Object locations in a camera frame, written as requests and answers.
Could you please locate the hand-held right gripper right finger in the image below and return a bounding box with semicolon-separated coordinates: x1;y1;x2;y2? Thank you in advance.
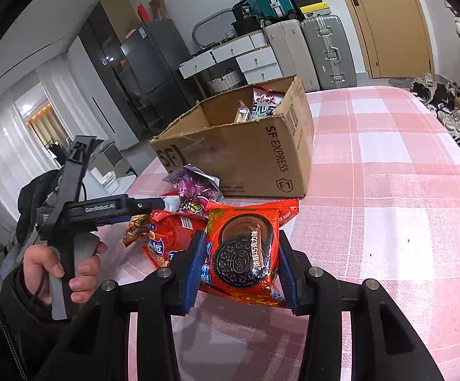
278;230;447;381

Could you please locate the wooden door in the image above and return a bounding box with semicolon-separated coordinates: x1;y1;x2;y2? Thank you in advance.
330;0;433;79

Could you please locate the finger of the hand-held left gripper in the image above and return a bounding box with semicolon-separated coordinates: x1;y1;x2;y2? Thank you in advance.
126;196;167;213
95;214;133;227

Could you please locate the person's left forearm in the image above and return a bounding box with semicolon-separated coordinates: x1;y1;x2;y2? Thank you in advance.
0;264;76;381

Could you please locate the black and yellow box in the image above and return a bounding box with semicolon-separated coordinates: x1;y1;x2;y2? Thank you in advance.
298;2;332;18

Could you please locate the woven laundry basket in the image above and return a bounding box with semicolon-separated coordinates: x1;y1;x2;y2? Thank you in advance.
206;68;246;96

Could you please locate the white and grey appliance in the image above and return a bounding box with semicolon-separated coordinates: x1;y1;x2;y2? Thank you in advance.
89;139;139;191

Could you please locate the dark grey refrigerator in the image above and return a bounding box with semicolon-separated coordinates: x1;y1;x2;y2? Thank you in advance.
120;19;201;128

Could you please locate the person's left hand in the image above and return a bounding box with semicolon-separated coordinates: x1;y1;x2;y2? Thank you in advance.
22;240;108;304

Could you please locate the large cardboard box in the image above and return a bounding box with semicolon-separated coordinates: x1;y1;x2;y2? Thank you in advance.
101;0;143;36

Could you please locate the beige suitcase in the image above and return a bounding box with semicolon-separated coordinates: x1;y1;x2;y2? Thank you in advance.
264;19;320;93

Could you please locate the dark jacket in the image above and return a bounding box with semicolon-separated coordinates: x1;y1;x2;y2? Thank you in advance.
16;170;70;243

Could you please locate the small beige snack packet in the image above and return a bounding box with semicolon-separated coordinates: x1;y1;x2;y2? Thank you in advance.
234;101;252;124

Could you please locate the white curtain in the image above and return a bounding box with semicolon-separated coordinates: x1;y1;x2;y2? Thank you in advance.
0;67;108;239

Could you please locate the narrow brown cardboard box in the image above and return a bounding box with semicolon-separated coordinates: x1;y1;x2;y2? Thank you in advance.
148;0;171;20

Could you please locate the grey oval frame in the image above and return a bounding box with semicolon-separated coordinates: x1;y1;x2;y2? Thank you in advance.
192;9;234;48

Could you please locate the red snack packet blue label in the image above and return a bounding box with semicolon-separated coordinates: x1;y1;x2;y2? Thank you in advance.
142;210;209;271

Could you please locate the red cookie packet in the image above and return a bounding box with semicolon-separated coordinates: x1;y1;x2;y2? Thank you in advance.
205;198;300;308

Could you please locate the black bucket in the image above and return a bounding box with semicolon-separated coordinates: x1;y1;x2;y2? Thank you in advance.
232;0;256;22

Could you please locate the pink checked tablecloth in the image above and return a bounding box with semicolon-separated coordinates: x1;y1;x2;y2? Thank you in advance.
91;85;460;381

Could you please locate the white desk with drawers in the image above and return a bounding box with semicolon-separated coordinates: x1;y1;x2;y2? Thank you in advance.
179;31;284;96

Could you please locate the black storage bin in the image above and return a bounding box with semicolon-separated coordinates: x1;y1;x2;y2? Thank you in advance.
230;19;263;36

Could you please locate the red and white snack bag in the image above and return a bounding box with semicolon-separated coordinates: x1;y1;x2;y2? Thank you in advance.
252;85;290;122

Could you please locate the yellow snack packet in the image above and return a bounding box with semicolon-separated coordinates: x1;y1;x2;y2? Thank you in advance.
123;213;153;247

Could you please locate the dark glass cabinet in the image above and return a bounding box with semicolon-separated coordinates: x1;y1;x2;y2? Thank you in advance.
78;2;151;136

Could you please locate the purple snack packet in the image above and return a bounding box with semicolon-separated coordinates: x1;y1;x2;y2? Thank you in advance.
162;164;225;219

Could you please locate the silver suitcase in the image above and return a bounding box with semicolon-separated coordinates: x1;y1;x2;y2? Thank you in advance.
300;15;358;91

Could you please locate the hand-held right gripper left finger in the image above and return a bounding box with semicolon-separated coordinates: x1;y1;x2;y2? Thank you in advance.
36;229;209;381

